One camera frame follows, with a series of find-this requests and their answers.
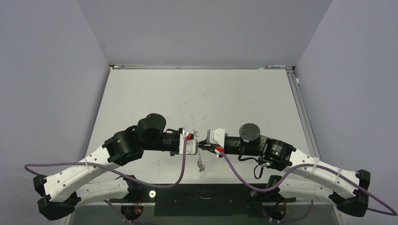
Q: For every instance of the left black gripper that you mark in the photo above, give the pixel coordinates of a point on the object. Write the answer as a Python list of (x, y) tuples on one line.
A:
[(177, 133)]

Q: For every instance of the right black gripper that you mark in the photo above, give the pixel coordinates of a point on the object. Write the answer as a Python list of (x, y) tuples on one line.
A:
[(210, 146)]

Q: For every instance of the perforated metal key plate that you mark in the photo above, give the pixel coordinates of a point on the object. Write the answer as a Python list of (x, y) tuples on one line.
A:
[(200, 164)]

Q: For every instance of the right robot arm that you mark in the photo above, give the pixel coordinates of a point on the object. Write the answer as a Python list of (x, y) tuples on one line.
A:
[(306, 177)]

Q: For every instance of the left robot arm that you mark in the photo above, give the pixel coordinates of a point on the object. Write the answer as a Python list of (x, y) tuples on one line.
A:
[(96, 177)]

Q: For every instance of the marker pen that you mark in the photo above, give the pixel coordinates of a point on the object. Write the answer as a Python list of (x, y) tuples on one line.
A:
[(276, 66)]

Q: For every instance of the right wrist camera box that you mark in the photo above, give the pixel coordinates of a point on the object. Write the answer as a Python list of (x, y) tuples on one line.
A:
[(216, 137)]

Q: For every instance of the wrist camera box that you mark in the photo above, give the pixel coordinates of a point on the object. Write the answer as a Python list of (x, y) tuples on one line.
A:
[(216, 137), (187, 144)]

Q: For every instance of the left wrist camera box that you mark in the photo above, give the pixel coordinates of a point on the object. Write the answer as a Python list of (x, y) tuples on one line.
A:
[(187, 144)]

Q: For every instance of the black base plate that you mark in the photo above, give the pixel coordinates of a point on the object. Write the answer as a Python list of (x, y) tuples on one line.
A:
[(207, 200)]

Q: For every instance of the aluminium rail back edge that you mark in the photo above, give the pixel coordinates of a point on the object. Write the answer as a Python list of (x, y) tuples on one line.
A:
[(191, 67)]

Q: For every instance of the aluminium rail edge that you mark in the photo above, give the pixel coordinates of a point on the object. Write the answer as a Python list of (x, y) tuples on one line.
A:
[(191, 67), (305, 122)]

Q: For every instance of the aluminium rail right edge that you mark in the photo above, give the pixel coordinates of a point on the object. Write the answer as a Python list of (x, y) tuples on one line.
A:
[(305, 122)]

